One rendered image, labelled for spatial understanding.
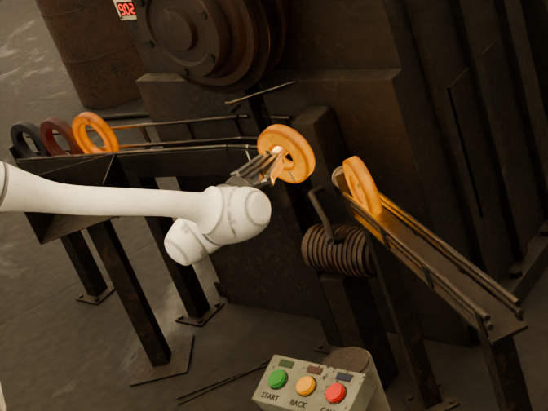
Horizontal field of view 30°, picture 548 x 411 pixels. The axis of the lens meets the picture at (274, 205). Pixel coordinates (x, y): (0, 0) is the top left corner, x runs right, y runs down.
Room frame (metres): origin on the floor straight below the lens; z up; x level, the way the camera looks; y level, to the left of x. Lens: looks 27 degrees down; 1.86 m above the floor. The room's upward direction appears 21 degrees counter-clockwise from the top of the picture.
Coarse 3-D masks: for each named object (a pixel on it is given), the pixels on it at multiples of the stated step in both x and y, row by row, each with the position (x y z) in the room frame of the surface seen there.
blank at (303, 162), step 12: (264, 132) 2.26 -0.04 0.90; (276, 132) 2.23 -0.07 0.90; (288, 132) 2.22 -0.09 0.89; (264, 144) 2.27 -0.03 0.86; (276, 144) 2.24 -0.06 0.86; (288, 144) 2.21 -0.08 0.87; (300, 144) 2.20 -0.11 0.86; (300, 156) 2.19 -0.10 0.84; (312, 156) 2.20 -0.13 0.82; (288, 168) 2.24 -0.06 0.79; (300, 168) 2.21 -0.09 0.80; (312, 168) 2.21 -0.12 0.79; (288, 180) 2.25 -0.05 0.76; (300, 180) 2.22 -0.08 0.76
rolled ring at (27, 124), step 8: (24, 120) 3.46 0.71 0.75; (16, 128) 3.46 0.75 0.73; (24, 128) 3.43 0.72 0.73; (32, 128) 3.41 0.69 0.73; (16, 136) 3.48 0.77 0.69; (32, 136) 3.41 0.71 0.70; (40, 136) 3.39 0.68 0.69; (16, 144) 3.50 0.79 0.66; (24, 144) 3.51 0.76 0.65; (40, 144) 3.39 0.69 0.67; (24, 152) 3.49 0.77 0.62; (32, 152) 3.50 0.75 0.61; (48, 152) 3.39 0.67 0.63; (40, 160) 3.43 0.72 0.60
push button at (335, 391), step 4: (332, 384) 1.62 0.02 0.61; (336, 384) 1.62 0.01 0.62; (340, 384) 1.61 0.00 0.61; (328, 388) 1.62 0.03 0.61; (332, 388) 1.61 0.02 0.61; (336, 388) 1.61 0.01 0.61; (340, 388) 1.60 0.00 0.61; (344, 388) 1.61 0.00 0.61; (328, 392) 1.61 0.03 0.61; (332, 392) 1.60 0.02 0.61; (336, 392) 1.60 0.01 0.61; (340, 392) 1.59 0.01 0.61; (344, 392) 1.60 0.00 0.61; (328, 396) 1.60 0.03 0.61; (332, 396) 1.60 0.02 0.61; (336, 396) 1.59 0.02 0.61; (340, 396) 1.59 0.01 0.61; (332, 400) 1.59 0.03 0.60; (336, 400) 1.59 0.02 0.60
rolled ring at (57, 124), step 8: (48, 120) 3.32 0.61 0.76; (56, 120) 3.30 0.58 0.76; (40, 128) 3.36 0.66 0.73; (48, 128) 3.32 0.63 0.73; (56, 128) 3.29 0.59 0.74; (64, 128) 3.27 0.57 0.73; (72, 128) 3.28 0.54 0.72; (48, 136) 3.36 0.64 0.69; (64, 136) 3.27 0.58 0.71; (72, 136) 3.26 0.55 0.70; (48, 144) 3.36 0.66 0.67; (56, 144) 3.37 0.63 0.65; (72, 144) 3.25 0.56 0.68; (56, 152) 3.35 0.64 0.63; (64, 152) 3.35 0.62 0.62; (72, 152) 3.27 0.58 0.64; (80, 152) 3.26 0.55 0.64
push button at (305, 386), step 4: (308, 376) 1.67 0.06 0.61; (300, 380) 1.67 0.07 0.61; (304, 380) 1.67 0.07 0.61; (308, 380) 1.66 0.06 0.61; (312, 380) 1.66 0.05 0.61; (300, 384) 1.66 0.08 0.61; (304, 384) 1.66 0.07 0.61; (308, 384) 1.65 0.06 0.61; (312, 384) 1.65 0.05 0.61; (296, 388) 1.66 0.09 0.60; (300, 388) 1.66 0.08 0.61; (304, 388) 1.65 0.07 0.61; (308, 388) 1.64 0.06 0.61; (312, 388) 1.65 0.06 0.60; (300, 392) 1.65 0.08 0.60; (304, 392) 1.64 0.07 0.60; (308, 392) 1.64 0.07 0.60
